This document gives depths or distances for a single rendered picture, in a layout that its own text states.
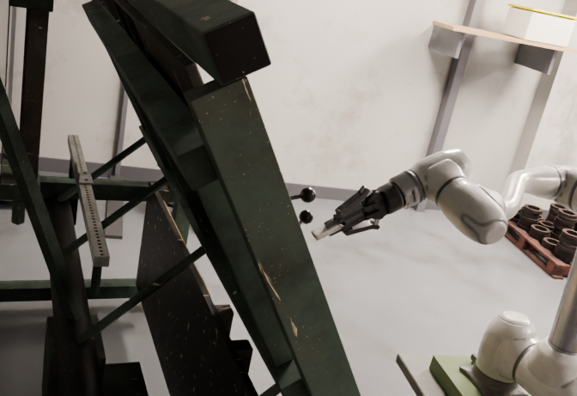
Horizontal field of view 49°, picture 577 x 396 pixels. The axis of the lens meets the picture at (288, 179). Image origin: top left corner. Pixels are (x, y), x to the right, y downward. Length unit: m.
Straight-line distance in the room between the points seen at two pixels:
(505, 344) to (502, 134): 4.50
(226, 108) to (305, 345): 0.58
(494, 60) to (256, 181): 5.28
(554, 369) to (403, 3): 4.19
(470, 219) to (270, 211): 0.53
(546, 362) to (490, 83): 4.47
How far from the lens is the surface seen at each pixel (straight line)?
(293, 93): 5.66
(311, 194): 1.49
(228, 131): 1.13
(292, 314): 1.37
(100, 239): 2.33
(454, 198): 1.56
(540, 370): 2.21
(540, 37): 5.83
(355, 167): 6.05
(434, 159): 1.65
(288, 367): 1.61
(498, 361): 2.31
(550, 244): 6.02
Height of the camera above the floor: 2.06
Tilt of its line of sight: 19 degrees down
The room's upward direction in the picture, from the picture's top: 12 degrees clockwise
